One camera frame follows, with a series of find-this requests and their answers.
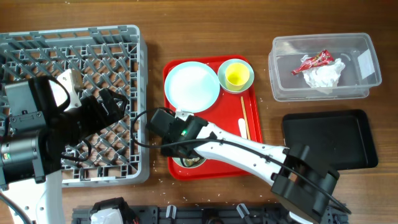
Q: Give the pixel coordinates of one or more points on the green bowl with rice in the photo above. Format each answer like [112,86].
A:
[178,161]

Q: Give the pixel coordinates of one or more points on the small green bowl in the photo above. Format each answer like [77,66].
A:
[222,79]

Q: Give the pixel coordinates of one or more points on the wooden chopstick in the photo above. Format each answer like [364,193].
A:
[245,117]

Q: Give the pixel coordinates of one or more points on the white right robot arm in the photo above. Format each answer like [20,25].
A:
[299,177]

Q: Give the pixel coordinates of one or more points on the red snack wrapper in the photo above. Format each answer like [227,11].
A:
[321,59]

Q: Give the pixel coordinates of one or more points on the clear plastic bin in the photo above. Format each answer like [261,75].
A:
[356,51]

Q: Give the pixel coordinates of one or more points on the red plastic tray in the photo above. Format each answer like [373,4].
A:
[225,113]

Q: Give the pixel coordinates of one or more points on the yellow cup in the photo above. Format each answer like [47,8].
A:
[237,75]

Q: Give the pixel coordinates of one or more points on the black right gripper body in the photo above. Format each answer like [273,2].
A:
[168,150]

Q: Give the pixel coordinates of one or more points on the black waste tray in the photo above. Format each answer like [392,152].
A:
[344,138]

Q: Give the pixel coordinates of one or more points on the white napkin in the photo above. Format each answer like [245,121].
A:
[324,78]

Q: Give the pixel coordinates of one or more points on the grey dishwasher rack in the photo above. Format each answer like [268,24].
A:
[112,57]

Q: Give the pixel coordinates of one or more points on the rice and food scraps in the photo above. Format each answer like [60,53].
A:
[192,162]

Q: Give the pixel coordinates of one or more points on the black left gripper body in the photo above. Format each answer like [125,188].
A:
[76,123]

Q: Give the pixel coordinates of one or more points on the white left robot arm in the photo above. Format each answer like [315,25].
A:
[31,179]

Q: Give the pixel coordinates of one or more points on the white plastic fork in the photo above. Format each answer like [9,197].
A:
[242,128]

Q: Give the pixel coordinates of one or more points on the light blue plate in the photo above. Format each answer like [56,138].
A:
[192,87]

